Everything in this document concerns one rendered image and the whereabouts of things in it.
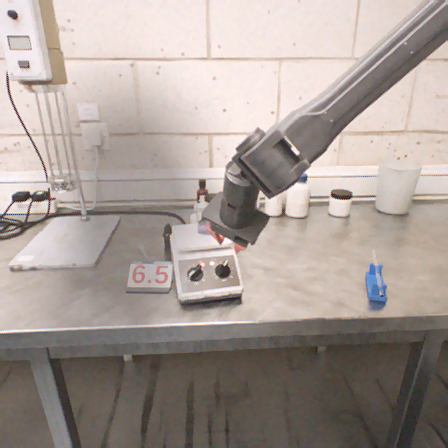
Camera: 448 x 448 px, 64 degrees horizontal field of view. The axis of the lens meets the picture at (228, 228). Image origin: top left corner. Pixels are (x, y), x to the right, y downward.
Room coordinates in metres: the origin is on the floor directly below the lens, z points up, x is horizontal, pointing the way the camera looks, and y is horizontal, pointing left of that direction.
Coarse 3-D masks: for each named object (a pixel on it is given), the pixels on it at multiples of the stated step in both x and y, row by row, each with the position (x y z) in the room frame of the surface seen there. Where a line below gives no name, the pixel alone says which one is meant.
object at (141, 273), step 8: (136, 264) 0.68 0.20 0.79; (144, 264) 0.68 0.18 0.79; (136, 272) 0.66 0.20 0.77; (144, 272) 0.66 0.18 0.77; (152, 272) 0.66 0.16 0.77; (160, 272) 0.66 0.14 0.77; (168, 272) 0.66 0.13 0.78; (136, 280) 0.65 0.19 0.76; (144, 280) 0.65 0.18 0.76; (152, 280) 0.65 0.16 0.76; (160, 280) 0.65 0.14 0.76; (168, 280) 0.65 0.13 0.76
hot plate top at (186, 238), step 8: (192, 224) 0.77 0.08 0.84; (176, 232) 0.73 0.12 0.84; (184, 232) 0.73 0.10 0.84; (192, 232) 0.73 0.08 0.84; (176, 240) 0.69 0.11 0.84; (184, 240) 0.69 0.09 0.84; (192, 240) 0.69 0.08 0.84; (200, 240) 0.69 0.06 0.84; (208, 240) 0.69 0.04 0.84; (176, 248) 0.66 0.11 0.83; (184, 248) 0.65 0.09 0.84; (192, 248) 0.66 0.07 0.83; (200, 248) 0.66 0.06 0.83; (208, 248) 0.67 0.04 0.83
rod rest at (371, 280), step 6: (372, 264) 0.68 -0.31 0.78; (372, 270) 0.68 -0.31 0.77; (366, 276) 0.67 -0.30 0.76; (372, 276) 0.67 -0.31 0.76; (366, 282) 0.66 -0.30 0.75; (372, 282) 0.64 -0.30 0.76; (372, 288) 0.60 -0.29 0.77; (378, 288) 0.60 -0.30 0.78; (384, 288) 0.60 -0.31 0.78; (372, 294) 0.60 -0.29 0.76; (378, 294) 0.60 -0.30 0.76; (384, 294) 0.59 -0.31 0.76; (372, 300) 0.59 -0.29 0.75; (378, 300) 0.59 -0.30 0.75; (384, 300) 0.59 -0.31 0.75
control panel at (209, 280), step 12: (180, 264) 0.63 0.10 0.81; (192, 264) 0.63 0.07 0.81; (204, 264) 0.64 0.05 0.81; (216, 264) 0.64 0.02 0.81; (228, 264) 0.64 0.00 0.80; (180, 276) 0.61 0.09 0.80; (204, 276) 0.61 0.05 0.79; (216, 276) 0.62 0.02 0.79; (228, 276) 0.62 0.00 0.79; (192, 288) 0.59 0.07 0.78; (204, 288) 0.59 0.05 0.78; (216, 288) 0.59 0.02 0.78
